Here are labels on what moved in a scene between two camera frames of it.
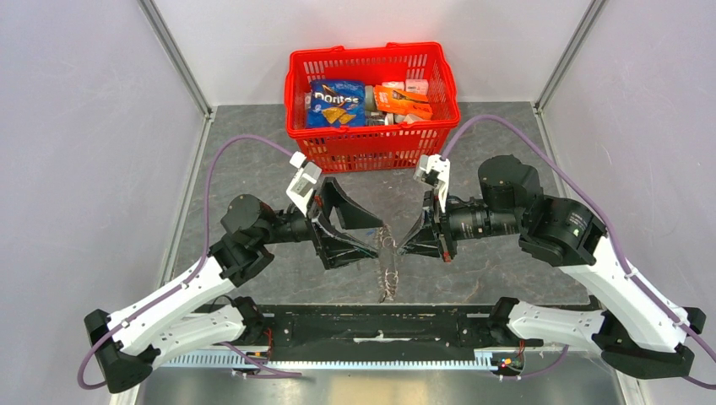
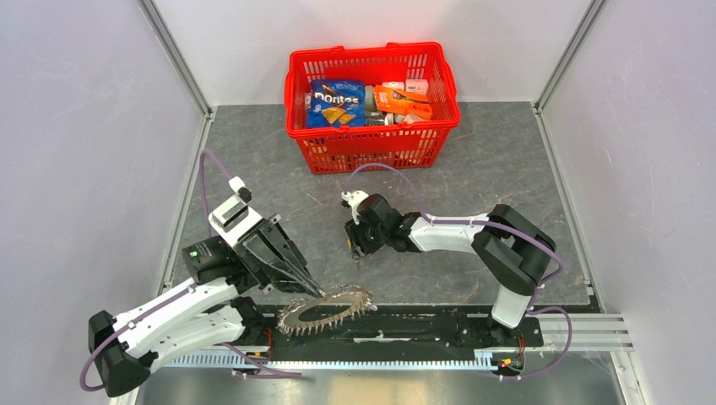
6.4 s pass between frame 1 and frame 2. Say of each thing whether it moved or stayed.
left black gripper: moved
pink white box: stayed
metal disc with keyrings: moved
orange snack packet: stayed
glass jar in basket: stayed
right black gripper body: moved
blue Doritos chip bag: stayed
